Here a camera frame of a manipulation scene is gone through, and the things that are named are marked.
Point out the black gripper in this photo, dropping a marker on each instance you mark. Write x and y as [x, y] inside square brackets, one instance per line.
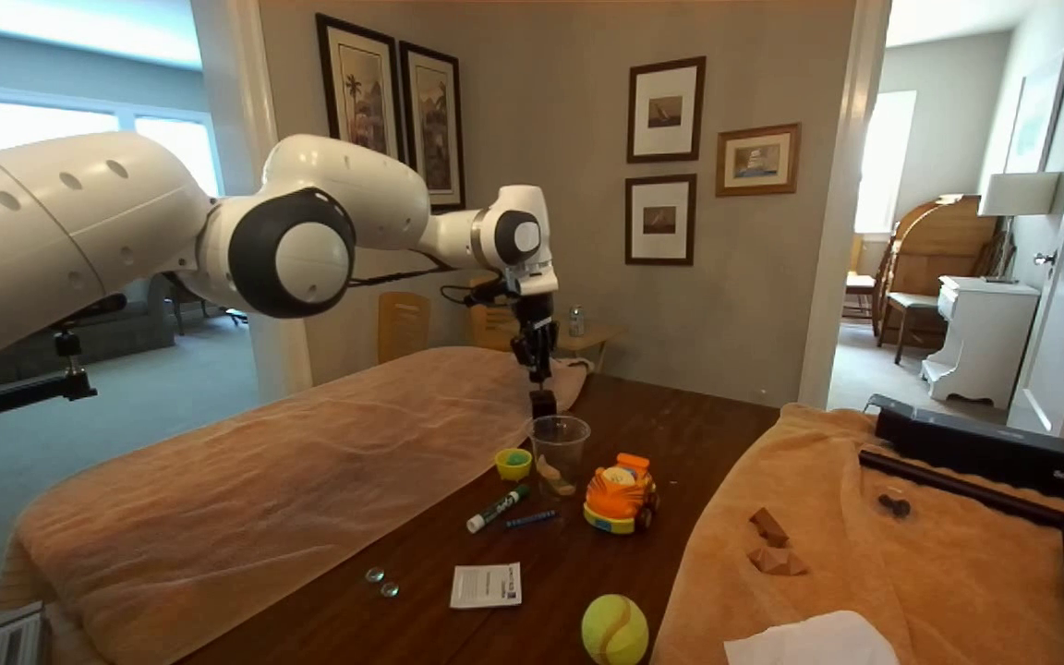
[538, 328]

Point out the black clamp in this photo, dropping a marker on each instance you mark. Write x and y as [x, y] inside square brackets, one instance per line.
[543, 408]

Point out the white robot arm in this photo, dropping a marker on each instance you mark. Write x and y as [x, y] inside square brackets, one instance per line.
[64, 234]

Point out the clear plastic cup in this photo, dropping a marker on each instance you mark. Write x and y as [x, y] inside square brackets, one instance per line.
[559, 438]

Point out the small yellow cup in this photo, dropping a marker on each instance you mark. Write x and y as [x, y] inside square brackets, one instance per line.
[514, 468]

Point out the small wooden block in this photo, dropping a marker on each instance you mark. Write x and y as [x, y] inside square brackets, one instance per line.
[555, 479]

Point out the green white marker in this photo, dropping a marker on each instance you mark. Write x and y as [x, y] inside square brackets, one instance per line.
[497, 509]

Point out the orange toy truck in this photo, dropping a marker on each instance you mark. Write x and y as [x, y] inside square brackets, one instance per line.
[618, 495]

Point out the blue crayon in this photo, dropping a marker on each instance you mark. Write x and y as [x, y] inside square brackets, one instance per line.
[534, 518]

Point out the wooden chair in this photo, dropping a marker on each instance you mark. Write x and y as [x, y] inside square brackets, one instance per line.
[404, 328]

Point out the small black framed picture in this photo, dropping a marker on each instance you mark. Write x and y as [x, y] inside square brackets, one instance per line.
[660, 220]
[667, 114]

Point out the white paper card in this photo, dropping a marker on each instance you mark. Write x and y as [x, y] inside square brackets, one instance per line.
[484, 587]

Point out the small silver coin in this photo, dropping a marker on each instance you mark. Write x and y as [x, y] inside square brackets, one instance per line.
[375, 575]
[389, 588]

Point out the yellow tennis ball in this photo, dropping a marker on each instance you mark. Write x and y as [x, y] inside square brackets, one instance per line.
[613, 630]

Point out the brown wooden piece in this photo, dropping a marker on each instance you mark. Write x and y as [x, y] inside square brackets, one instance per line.
[778, 564]
[769, 530]

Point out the tall black framed picture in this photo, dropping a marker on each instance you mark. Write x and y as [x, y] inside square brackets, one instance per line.
[360, 95]
[434, 122]

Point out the large orange towel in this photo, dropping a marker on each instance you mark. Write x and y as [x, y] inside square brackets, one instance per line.
[258, 483]

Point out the wooden framed picture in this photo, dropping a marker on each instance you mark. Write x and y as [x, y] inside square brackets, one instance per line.
[758, 159]

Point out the small dark object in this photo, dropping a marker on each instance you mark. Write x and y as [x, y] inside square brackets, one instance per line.
[894, 509]

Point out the white cloth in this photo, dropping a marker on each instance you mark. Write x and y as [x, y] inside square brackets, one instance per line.
[814, 640]

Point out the wicker chair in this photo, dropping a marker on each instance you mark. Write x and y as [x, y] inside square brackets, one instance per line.
[941, 254]

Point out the dark sofa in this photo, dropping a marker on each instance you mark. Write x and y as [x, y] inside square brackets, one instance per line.
[127, 335]

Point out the long black rod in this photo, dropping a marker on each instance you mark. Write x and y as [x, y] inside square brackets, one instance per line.
[963, 483]

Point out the bright window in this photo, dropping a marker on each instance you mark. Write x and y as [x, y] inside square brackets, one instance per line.
[166, 141]

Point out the white cabinet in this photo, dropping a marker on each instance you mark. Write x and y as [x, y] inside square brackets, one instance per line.
[979, 339]

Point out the long black case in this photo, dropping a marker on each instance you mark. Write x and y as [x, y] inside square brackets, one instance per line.
[998, 449]

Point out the white shade lamp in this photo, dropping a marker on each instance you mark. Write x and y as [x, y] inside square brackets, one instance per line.
[1021, 192]

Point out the pale framed picture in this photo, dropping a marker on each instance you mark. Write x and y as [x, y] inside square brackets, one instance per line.
[1039, 114]

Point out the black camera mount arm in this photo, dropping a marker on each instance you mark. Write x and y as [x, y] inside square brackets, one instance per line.
[14, 397]

